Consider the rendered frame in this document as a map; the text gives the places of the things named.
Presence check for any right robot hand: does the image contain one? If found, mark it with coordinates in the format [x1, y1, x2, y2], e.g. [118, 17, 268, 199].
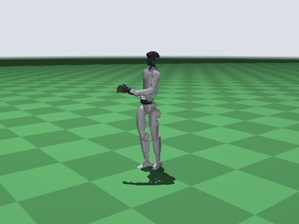
[140, 99, 152, 105]

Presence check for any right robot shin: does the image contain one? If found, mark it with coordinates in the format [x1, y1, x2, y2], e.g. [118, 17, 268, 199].
[140, 136, 150, 163]

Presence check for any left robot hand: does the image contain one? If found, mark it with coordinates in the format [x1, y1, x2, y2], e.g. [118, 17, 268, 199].
[117, 84, 133, 95]

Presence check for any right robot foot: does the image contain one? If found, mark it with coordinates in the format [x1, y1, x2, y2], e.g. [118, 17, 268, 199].
[137, 161, 153, 168]

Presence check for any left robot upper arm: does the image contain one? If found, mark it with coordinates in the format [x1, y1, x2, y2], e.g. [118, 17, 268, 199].
[150, 70, 160, 95]

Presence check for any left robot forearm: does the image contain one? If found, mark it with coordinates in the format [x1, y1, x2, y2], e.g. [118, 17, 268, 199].
[130, 88, 153, 97]

